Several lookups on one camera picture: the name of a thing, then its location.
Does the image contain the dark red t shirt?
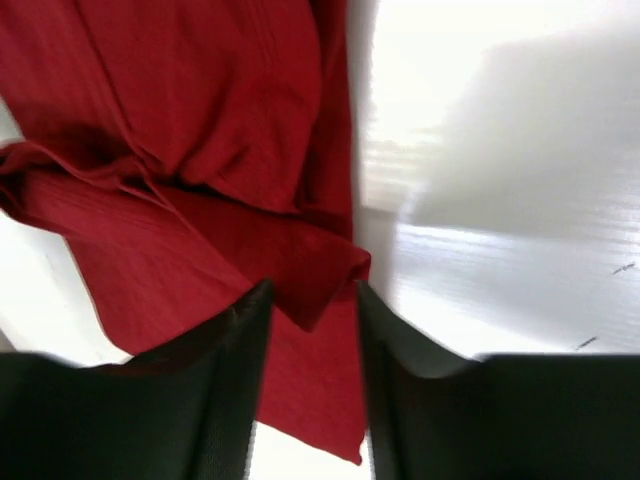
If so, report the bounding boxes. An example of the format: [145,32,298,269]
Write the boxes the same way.
[1,1,371,462]

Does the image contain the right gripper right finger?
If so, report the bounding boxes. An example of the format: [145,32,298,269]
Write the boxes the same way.
[358,283,639,479]

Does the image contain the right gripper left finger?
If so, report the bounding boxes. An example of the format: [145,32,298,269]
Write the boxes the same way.
[1,281,273,479]

